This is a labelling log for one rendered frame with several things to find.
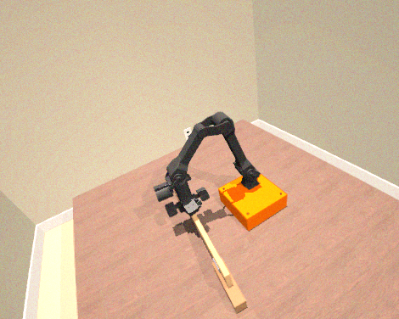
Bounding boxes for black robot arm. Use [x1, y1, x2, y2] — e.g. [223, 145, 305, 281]
[153, 111, 261, 216]

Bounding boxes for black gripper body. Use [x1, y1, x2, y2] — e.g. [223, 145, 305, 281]
[165, 187, 210, 218]

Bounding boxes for long tan wooden beam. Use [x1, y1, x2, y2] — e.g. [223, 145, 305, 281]
[191, 214, 233, 287]

